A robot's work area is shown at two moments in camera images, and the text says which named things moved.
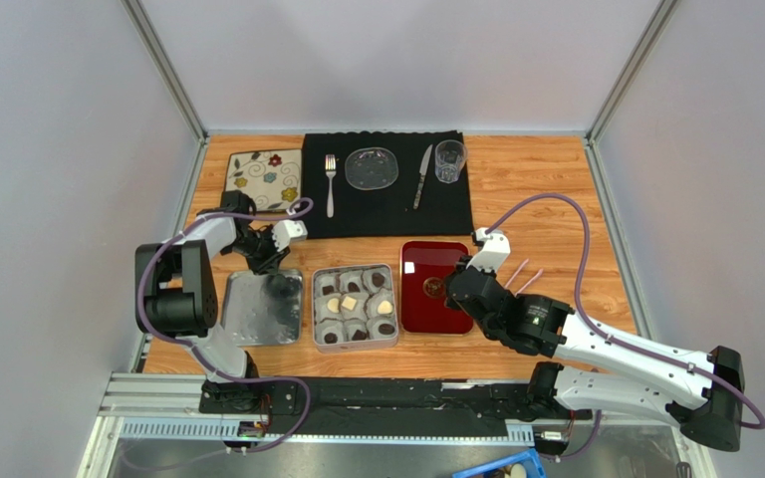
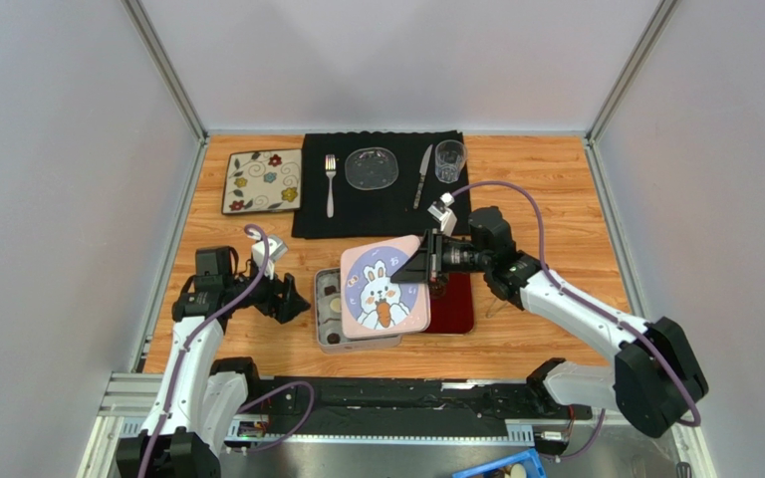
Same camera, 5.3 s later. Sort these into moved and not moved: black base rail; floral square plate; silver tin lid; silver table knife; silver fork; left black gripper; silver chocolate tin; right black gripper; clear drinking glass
Moved: silver tin lid; left black gripper; right black gripper
Not moved: floral square plate; silver table knife; clear drinking glass; silver fork; black base rail; silver chocolate tin
